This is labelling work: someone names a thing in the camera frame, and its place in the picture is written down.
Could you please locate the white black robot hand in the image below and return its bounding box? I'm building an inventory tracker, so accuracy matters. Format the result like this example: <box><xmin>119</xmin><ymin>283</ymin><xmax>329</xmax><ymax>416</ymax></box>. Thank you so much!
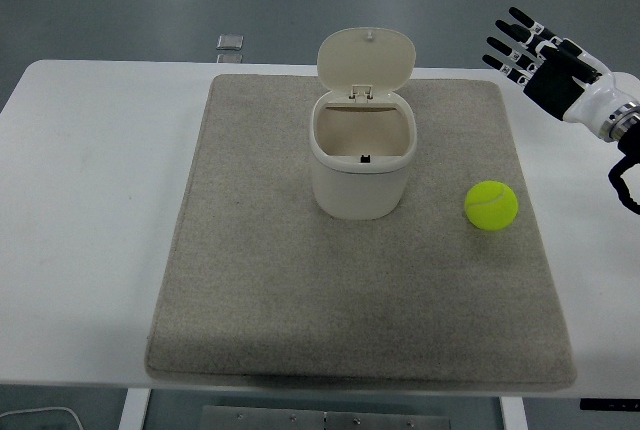
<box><xmin>481</xmin><ymin>6</ymin><xmax>640</xmax><ymax>140</ymax></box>

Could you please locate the yellow-green tennis ball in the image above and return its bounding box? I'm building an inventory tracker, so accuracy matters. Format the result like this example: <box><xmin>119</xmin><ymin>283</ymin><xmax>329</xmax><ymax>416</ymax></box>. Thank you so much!
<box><xmin>464</xmin><ymin>179</ymin><xmax>520</xmax><ymax>233</ymax></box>

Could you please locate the cream bin with flip lid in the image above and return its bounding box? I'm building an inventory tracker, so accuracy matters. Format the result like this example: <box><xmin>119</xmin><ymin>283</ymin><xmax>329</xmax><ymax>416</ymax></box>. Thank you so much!
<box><xmin>308</xmin><ymin>25</ymin><xmax>419</xmax><ymax>221</ymax></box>

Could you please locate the grey beige felt mat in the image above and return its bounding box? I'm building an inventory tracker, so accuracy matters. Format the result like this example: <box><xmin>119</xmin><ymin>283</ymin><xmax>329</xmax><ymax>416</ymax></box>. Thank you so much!
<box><xmin>144</xmin><ymin>73</ymin><xmax>579</xmax><ymax>391</ymax></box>

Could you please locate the black table control panel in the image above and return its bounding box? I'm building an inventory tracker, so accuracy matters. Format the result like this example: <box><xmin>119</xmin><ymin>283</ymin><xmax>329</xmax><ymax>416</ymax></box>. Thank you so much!
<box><xmin>579</xmin><ymin>398</ymin><xmax>640</xmax><ymax>411</ymax></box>

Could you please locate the white table leg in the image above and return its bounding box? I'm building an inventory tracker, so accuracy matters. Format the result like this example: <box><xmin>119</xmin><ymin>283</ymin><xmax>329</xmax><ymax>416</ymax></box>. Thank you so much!
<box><xmin>118</xmin><ymin>388</ymin><xmax>151</xmax><ymax>430</ymax></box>
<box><xmin>499</xmin><ymin>396</ymin><xmax>526</xmax><ymax>430</ymax></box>

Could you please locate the grey metal plate with screws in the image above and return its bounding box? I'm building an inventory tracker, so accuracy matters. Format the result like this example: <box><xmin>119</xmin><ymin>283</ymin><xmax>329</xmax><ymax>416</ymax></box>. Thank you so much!
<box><xmin>202</xmin><ymin>404</ymin><xmax>451</xmax><ymax>430</ymax></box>

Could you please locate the white cable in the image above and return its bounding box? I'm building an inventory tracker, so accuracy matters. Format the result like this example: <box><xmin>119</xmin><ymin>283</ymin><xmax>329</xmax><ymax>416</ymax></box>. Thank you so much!
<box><xmin>0</xmin><ymin>406</ymin><xmax>84</xmax><ymax>430</ymax></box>

